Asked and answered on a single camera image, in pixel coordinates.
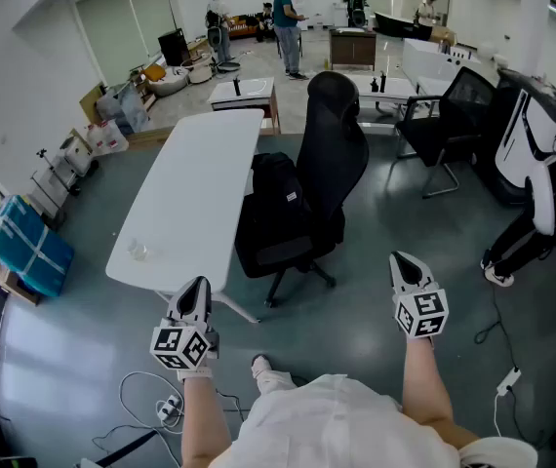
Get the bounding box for black cable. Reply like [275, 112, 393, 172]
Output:
[473, 283, 521, 394]

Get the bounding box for white and black robot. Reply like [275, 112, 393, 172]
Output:
[472, 67, 556, 237]

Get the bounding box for white beanbag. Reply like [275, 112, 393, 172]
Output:
[147, 64, 192, 98]

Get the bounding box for brown wooden cabinet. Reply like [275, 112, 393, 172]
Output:
[328, 26, 378, 72]

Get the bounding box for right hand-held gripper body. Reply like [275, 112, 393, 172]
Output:
[392, 287, 450, 341]

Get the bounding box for person's white trouser leg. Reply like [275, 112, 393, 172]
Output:
[250, 353, 299, 395]

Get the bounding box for person's white shirt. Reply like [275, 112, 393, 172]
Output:
[208, 372, 538, 468]

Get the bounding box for person's right forearm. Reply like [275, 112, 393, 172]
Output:
[400, 336, 480, 451]

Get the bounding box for black sled-base chair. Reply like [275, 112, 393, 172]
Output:
[386, 65, 498, 201]

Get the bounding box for white power strip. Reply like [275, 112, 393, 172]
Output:
[495, 367, 524, 398]
[156, 393, 184, 421]

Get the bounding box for person's left forearm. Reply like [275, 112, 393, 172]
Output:
[179, 370, 234, 468]

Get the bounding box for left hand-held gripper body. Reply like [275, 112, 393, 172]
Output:
[149, 315, 220, 372]

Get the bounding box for blue wrapped box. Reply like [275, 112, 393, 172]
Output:
[0, 193, 76, 298]

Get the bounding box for white table with wooden frame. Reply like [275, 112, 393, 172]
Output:
[207, 76, 282, 137]

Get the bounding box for clear plastic bottle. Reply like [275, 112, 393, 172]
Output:
[126, 237, 150, 263]

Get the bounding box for clear plastic bags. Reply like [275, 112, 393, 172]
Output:
[94, 82, 150, 134]

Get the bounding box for white metal-legged table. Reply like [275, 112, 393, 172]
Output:
[344, 72, 419, 117]

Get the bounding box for long white table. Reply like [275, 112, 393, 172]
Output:
[104, 108, 266, 325]

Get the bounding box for white cable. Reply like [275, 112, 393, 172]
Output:
[118, 370, 185, 434]

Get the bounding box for grey window blinds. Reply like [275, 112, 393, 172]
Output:
[73, 0, 178, 88]

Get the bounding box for cardboard sheet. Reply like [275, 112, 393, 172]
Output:
[78, 82, 106, 127]

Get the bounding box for black monitor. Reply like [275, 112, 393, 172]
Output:
[156, 27, 192, 68]

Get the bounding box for white wristband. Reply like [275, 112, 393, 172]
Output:
[177, 366, 214, 383]

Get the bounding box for orange cushion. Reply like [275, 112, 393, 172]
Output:
[141, 62, 169, 84]

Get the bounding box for orange sofa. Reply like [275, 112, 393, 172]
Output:
[226, 13, 264, 39]

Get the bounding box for black object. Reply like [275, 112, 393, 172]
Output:
[250, 151, 316, 263]

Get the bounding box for black mesh office chair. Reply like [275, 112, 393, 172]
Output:
[234, 70, 372, 309]

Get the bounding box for white wheeled cart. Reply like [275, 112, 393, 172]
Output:
[30, 136, 100, 215]

